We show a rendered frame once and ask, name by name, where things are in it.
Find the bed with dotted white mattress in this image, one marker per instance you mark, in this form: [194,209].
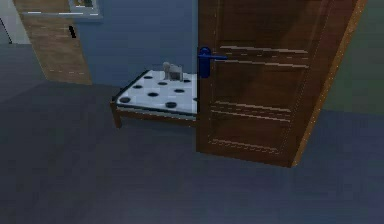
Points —
[160,95]

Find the small grey object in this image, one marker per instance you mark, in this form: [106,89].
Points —
[172,71]

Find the dark brown room door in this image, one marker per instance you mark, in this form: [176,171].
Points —
[253,86]

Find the framed wall picture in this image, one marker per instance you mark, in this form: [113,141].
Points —
[85,6]

